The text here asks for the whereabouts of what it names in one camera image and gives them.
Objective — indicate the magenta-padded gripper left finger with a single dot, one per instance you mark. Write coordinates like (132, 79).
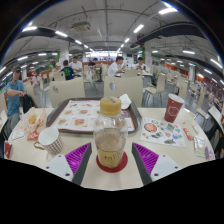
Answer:
(77, 156)

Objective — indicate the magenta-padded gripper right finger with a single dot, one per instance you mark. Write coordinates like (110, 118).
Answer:
(146, 156)

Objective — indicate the clear tea bottle yellow cap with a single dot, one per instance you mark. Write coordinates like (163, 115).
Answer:
(110, 140)

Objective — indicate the colourful printed sticker sheet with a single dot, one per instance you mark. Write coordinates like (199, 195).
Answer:
(163, 131)

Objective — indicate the flat round red coaster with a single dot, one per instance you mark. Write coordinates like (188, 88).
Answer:
(111, 170)

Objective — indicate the printed paper tray liner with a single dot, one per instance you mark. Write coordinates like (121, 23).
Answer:
(75, 116)

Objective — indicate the small red sauce packet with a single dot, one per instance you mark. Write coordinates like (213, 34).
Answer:
(188, 134)

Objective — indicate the dark brown food tray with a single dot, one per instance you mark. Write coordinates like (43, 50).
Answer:
(53, 115)

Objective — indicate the red snack packet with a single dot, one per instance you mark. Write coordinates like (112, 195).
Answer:
(33, 135)

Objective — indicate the red paper cup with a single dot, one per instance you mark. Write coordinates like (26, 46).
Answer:
(173, 108)

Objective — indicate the shiny holographic plastic pouch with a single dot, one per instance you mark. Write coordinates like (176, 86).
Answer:
(201, 148)

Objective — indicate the clear plastic snack bag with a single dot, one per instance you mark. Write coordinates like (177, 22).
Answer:
(33, 120)

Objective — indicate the white crumpled napkin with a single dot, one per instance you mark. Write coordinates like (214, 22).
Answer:
(125, 101)

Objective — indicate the white paper card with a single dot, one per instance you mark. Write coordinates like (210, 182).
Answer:
(18, 134)

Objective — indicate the beige chair round hole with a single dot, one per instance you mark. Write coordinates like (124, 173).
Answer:
(128, 87)
(68, 90)

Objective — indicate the black backpack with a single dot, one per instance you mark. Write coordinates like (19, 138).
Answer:
(27, 103)

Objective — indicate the group of beige chairs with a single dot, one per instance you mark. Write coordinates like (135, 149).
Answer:
(160, 83)

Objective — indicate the white neighbouring table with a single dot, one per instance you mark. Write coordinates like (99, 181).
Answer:
(3, 120)
(216, 116)

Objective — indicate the person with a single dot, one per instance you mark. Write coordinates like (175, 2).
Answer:
(67, 71)
(140, 65)
(77, 65)
(114, 68)
(92, 62)
(14, 96)

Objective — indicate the ceiling air conditioner unit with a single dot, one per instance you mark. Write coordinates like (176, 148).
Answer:
(81, 26)

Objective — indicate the group of ceiling lights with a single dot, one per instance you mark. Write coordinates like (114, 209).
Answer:
(167, 10)

